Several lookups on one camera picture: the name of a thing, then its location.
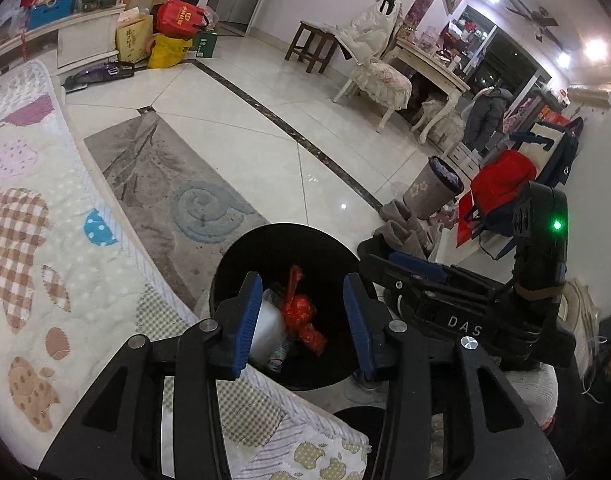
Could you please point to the patchwork quilted table cover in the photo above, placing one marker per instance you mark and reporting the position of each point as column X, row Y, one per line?
column 74, row 288

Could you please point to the cardboard gift box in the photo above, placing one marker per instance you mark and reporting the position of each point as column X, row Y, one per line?
column 133, row 38

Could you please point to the white dining table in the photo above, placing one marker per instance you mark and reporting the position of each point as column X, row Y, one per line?
column 450, row 84

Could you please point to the grey floor waste bin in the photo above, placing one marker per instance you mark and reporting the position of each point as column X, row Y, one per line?
column 435, row 186

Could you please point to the black trash bin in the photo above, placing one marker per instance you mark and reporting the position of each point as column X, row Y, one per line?
column 270, row 251

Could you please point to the yellow bag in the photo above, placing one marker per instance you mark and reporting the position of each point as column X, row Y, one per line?
column 167, row 52

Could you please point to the blue storage basket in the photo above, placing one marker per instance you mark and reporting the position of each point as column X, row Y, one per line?
column 47, row 13

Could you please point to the brown wooden stool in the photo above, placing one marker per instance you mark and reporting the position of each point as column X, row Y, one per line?
column 314, row 44

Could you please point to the red plastic wrapper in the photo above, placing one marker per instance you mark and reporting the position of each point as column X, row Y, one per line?
column 297, row 312

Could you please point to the white TV cabinet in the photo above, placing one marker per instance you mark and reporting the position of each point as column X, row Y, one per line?
column 80, row 39

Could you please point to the white upholstered chair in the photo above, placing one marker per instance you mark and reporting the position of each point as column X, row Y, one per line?
column 364, row 39

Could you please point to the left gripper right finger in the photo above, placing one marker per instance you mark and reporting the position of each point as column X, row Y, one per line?
column 488, row 432

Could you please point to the right gloved hand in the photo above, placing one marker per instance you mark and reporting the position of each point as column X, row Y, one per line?
column 538, row 389

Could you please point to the red gift bag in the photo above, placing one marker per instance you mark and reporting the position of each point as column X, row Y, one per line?
column 178, row 19

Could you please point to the grey floor rug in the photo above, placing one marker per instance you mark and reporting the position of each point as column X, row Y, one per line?
column 184, row 213

